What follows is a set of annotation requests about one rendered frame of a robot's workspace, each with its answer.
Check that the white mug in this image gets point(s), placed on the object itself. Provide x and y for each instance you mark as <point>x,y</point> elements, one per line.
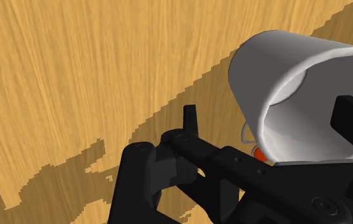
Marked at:
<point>257,62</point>

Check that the orange round object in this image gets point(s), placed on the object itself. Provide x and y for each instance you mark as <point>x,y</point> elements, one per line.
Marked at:
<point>259,154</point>

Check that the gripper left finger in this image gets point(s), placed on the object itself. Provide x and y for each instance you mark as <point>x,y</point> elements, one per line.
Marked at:
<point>139,173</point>

